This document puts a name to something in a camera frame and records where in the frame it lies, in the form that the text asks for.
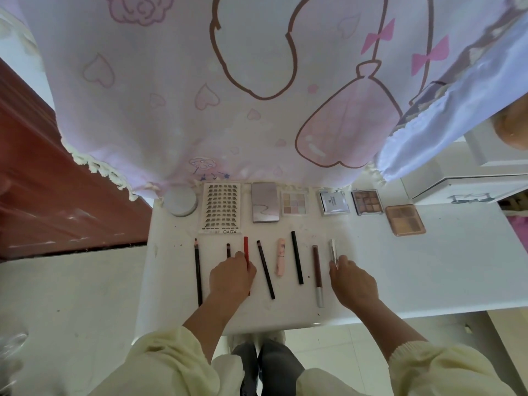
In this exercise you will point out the person's left hand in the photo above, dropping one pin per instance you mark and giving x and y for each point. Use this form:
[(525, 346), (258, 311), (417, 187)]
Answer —
[(233, 278)]

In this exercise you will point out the person's right hand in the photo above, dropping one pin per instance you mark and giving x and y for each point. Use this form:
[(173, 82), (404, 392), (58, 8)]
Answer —
[(355, 286)]

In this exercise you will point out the red lip pencil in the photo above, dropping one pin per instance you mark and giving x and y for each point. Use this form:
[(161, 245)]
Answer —
[(246, 243)]

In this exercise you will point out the white false eyelash tray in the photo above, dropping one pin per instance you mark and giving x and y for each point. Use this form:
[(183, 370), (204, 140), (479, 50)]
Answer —
[(221, 208)]

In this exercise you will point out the lavender rectangular palette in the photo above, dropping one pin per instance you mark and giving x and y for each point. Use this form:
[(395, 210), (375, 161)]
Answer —
[(265, 202)]

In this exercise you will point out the tan eyeshadow palette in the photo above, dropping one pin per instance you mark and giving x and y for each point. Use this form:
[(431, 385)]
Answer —
[(405, 219)]

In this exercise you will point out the dark brown eyeshadow palette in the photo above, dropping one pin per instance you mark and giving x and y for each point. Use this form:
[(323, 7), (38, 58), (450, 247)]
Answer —
[(367, 202)]

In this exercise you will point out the white square compact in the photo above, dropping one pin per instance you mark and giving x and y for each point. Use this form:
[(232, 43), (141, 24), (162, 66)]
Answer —
[(334, 202)]

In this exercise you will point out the round silver compact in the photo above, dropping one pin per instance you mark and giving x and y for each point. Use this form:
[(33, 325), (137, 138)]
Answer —
[(181, 201)]

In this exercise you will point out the clear eyeshadow palette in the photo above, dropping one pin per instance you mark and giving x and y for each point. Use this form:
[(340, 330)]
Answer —
[(294, 203)]

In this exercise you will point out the person's right forearm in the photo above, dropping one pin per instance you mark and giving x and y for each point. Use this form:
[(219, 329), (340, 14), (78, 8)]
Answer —
[(396, 334)]

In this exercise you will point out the person's left forearm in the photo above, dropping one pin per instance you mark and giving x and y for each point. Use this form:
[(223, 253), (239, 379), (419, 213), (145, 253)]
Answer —
[(206, 334)]

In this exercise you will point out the person's dark trousers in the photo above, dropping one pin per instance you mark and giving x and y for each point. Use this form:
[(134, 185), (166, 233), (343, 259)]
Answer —
[(268, 371)]

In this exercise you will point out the white table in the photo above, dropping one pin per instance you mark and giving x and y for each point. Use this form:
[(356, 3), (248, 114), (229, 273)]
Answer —
[(445, 268)]

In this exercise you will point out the white shelf unit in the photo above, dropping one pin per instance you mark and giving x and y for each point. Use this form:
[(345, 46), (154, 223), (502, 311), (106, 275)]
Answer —
[(495, 152)]

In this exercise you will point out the reddish brown door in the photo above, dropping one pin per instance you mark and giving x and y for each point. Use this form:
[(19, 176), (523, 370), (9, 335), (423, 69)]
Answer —
[(49, 193)]

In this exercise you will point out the pink cartoon print cloth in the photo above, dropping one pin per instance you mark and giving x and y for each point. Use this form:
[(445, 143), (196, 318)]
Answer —
[(165, 78)]

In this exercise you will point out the terracotta pot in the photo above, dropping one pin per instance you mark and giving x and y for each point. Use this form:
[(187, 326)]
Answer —
[(516, 123)]

